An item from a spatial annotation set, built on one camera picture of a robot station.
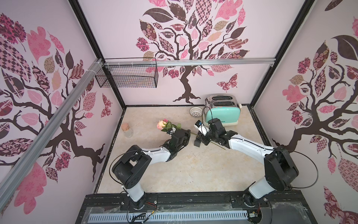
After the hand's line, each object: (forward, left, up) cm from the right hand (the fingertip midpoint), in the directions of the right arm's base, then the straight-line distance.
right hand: (199, 132), depth 88 cm
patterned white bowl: (+29, -1, -11) cm, 31 cm away
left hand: (+1, +4, 0) cm, 4 cm away
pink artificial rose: (+10, +22, +1) cm, 24 cm away
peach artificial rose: (+4, +25, +4) cm, 25 cm away
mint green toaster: (+19, -20, +3) cm, 28 cm away
